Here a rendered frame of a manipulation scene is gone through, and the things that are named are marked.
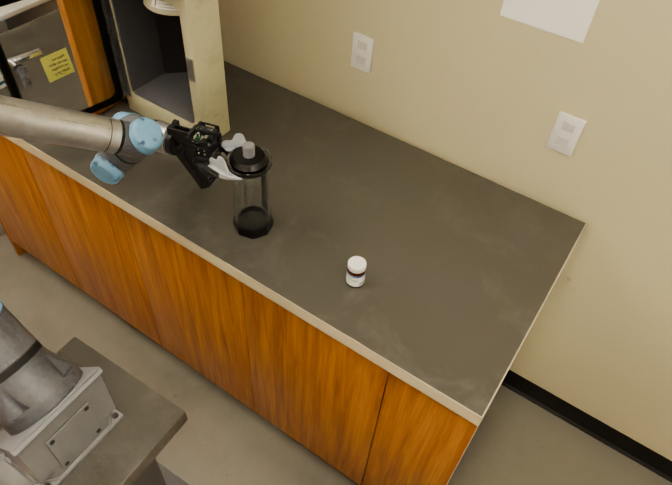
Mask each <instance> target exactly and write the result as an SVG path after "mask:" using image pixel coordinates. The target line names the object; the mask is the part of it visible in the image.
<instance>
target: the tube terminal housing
mask: <svg viewBox="0 0 672 485"><path fill-rule="evenodd" d="M109 1H110V5H111V10H112V14H113V18H114V22H115V27H116V31H117V35H118V40H119V44H120V48H121V52H122V57H123V61H124V65H125V70H126V74H127V78H128V82H129V87H130V91H131V95H132V97H130V96H128V95H127V99H128V103H129V107H130V109H132V110H134V111H136V112H138V113H139V114H141V115H143V116H145V117H148V118H151V119H155V120H159V121H163V122H166V123H170V124H171V123H172V121H173V120H174V119H176V120H179V122H180V125H181V126H184V127H188V128H192V127H193V126H194V125H196V124H198V122H199V121H202V122H206V123H210V124H214V125H218V126H219V127H220V133H221V136H223V135H224V134H226V133H227V132H228V131H230V124H229V114H228V103H227V92H226V82H225V71H224V60H223V50H222V39H221V28H220V17H219V7H218V0H163V1H165V2H168V3H170V4H172V5H174V6H175V7H176V8H177V10H178V12H179V16H180V23H181V30H182V36H183V43H184V50H185V57H188V58H190V59H192V61H193V68H194V75H195V82H196V83H195V82H193V81H190V80H189V84H190V91H191V98H192V105H193V112H194V119H195V122H194V123H190V122H188V121H186V120H184V119H182V118H181V117H179V116H177V115H175V114H173V113H171V112H169V111H167V110H165V109H163V108H161V107H159V106H157V105H155V104H153V103H151V102H149V101H147V100H145V99H143V98H141V97H139V96H137V95H136V94H134V92H135V91H134V92H133V91H132V89H131V85H130V81H129V77H128V72H127V68H126V64H125V59H124V55H123V51H122V46H121V42H120V38H119V33H118V29H117V25H116V20H115V16H114V12H113V7H112V3H111V0H109Z"/></svg>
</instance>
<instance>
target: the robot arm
mask: <svg viewBox="0 0 672 485"><path fill-rule="evenodd" d="M205 124H206V125H210V126H214V127H215V128H211V127H207V126H206V125H205ZM197 127H198V128H197ZM196 128H197V130H196ZM0 135H2V136H8V137H14V138H20V139H26V140H32V141H38V142H45V143H51V144H57V145H63V146H69V147H75V148H81V149H87V150H94V151H99V153H98V154H96V155H95V158H94V159H93V161H92V162H91V164H90V169H91V171H92V173H93V174H94V175H95V176H96V177H97V178H98V179H99V180H101V181H103V182H105V183H107V184H117V183H118V182H119V181H120V180H121V179H122V177H124V175H125V173H126V172H127V171H128V170H129V169H130V168H132V167H133V166H134V165H136V164H137V163H139V162H140V161H141V160H143V159H144V158H145V157H147V156H148V155H151V154H153V153H154V152H155V151H156V152H159V153H163V154H170V155H174V156H175V155H176V156H177V157H178V159H179V160H180V161H181V163H182V164H183V165H184V167H185V168H186V169H187V171H188V172H189V173H190V175H191V176H192V177H193V179H194V180H195V181H196V183H197V184H198V185H199V187H200V188H201V189H205V188H209V187H210V186H211V185H212V183H213V182H214V181H215V180H216V178H221V179H226V180H239V181H241V180H242V178H239V177H236V176H234V175H233V174H231V173H230V172H229V170H228V168H227V165H226V162H225V160H224V159H223V158H222V155H221V152H224V154H225V155H226V156H227V155H228V154H229V153H230V152H231V151H232V150H233V149H235V148H237V147H240V146H242V144H243V143H244V142H246V140H245V137H244V135H243V134H241V133H236V134H235V135H234V137H233V139H232V140H225V141H221V140H222V136H221V133H220V127H219V126H218V125H214V124H210V123H206V122H202V121H199V122H198V124H196V125H194V126H193V127H192V128H188V127H184V126H181V125H180V122H179V120H176V119H174V120H173V121H172V123H171V124H170V123H166V122H163V121H159V120H155V119H151V118H148V117H144V116H140V115H138V114H135V113H129V112H118V113H116V114H115V115H114V116H113V117H112V118H111V117H106V116H101V115H96V114H91V113H86V112H81V111H76V110H72V109H67V108H62V107H57V106H52V105H47V104H42V103H38V102H33V101H28V100H23V99H18V98H13V97H8V96H3V95H0ZM82 374H83V371H82V370H81V369H80V368H79V367H78V366H77V365H76V364H75V363H73V362H72V361H70V360H68V359H66V358H64V357H62V356H60V355H58V354H56V353H54V352H52V351H50V350H48V349H46V348H45V347H44V346H43V345H42V344H41V343H40V342H39V341H38V340H37V339H36V338H35V337H34V336H33V335H32V334H31V333H30V332H29V331H28V330H27V329H26V328H25V327H24V326H23V324H22V323H21V322H20V321H19V320H18V319H17V318H16V317H15V316H14V315H13V314H12V313H11V312H10V311H9V310H8V309H7V308H6V307H5V306H4V305H3V304H2V301H1V300H0V424H1V426H2V428H3V429H4V430H5V431H6V432H8V433H9V434H10V435H11V436H14V435H17V434H19V433H21V432H23V431H24V430H26V429H28V428H29V427H31V426H32V425H33V424H35V423H36V422H38V421H39V420H40V419H41V418H43V417H44V416H45V415H46V414H48V413H49V412H50V411H51V410H52V409H53V408H54V407H55V406H57V405H58V404H59V403H60V402H61V401H62V400H63V399H64V398H65V397H66V396H67V395H68V394H69V393H70V391H71V390H72V389H73V388H74V387H75V386H76V384H77V383H78V382H79V380H80V378H81V377H82Z"/></svg>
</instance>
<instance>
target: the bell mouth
mask: <svg viewBox="0 0 672 485"><path fill-rule="evenodd" d="M143 3H144V5H145V7H146V8H148V9H149V10H151V11H152V12H155V13H158V14H162V15H168V16H179V12H178V10H177V8H176V7H175V6H174V5H172V4H170V3H168V2H165V1H163V0H143Z"/></svg>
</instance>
